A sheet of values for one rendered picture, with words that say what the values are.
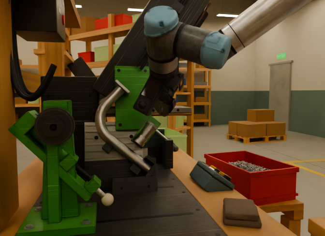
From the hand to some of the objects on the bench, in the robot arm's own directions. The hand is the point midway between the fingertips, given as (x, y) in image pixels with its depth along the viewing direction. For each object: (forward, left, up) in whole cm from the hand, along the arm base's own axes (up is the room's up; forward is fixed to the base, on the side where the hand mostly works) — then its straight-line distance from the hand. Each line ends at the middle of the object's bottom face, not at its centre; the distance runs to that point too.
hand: (162, 114), depth 88 cm
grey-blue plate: (+3, -24, -22) cm, 33 cm away
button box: (-15, +1, -25) cm, 30 cm away
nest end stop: (+4, +4, -20) cm, 20 cm away
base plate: (+17, -13, -24) cm, 32 cm away
